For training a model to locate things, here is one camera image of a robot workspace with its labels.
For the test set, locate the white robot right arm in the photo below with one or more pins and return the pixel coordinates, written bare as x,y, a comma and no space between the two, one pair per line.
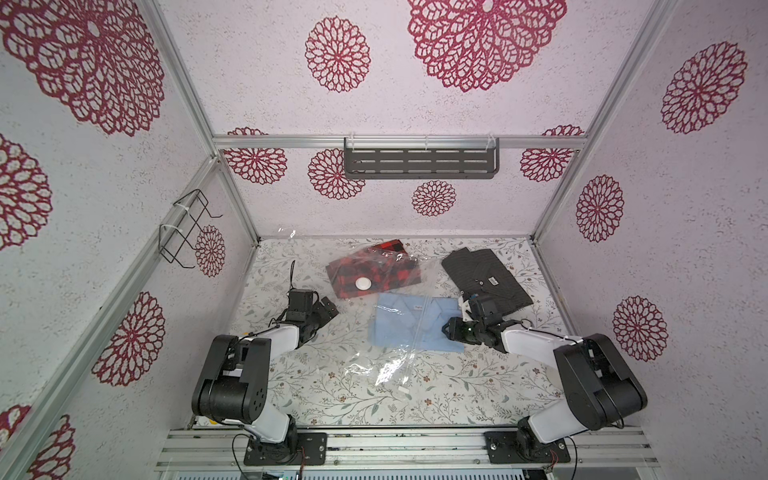
599,389

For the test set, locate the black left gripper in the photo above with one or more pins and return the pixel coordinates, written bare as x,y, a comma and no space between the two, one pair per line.
331,311

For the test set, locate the red black plaid shirt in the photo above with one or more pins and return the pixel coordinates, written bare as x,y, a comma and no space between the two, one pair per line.
374,269

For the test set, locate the light blue folded shirt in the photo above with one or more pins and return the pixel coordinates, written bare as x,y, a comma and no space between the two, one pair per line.
403,321

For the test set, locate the dark grey striped folded shirt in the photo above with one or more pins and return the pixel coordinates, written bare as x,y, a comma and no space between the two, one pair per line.
481,272

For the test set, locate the clear plastic vacuum bag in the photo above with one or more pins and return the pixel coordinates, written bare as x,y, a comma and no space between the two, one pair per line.
343,347

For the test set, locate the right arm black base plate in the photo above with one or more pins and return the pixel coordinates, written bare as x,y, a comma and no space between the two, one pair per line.
515,447

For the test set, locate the black wire wall rack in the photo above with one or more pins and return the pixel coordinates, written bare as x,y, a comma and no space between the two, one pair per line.
174,236

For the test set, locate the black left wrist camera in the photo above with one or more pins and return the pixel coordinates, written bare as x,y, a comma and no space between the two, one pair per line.
301,299

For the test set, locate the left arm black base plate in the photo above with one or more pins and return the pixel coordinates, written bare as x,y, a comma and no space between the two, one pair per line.
308,449

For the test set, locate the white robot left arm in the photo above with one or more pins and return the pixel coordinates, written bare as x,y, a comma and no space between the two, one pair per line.
232,388

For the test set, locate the grey slotted wall shelf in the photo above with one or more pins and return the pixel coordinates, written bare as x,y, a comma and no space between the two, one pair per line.
421,163

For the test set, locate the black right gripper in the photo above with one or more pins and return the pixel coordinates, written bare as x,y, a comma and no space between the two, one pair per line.
459,328

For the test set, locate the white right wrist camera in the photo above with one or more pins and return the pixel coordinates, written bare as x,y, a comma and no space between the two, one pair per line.
466,311

